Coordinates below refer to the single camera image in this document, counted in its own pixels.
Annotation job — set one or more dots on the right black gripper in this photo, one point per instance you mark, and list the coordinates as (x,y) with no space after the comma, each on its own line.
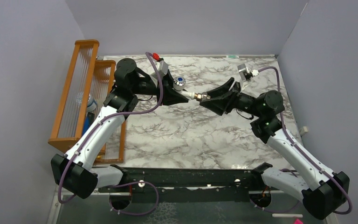
(219,105)

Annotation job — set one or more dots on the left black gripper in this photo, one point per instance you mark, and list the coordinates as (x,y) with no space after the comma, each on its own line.
(169,96)

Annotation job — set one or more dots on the white plastic water faucet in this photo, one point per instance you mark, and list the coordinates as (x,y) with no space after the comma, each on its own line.
(179,85)

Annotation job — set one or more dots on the silver hex nut fitting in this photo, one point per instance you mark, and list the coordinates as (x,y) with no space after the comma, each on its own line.
(201,96)

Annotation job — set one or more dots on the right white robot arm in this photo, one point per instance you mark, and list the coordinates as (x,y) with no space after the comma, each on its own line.
(320,189)

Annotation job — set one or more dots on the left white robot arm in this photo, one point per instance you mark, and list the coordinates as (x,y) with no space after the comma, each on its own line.
(74,170)

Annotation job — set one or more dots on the orange wooden dish rack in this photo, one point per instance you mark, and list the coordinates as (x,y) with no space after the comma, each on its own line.
(88,74)

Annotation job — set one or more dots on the white chalk stick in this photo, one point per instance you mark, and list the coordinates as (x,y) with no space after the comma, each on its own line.
(285,215)

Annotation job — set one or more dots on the pink paper scrap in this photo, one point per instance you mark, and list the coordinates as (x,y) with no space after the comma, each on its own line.
(298,221)

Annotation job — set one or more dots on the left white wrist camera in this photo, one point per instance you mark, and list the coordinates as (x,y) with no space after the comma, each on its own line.
(162,67)

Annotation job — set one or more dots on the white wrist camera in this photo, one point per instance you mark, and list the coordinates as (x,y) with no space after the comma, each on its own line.
(245,73)
(162,67)

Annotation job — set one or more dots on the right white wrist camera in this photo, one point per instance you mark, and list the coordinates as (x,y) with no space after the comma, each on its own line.
(245,73)

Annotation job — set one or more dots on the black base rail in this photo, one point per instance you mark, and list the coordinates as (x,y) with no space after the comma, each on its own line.
(173,185)

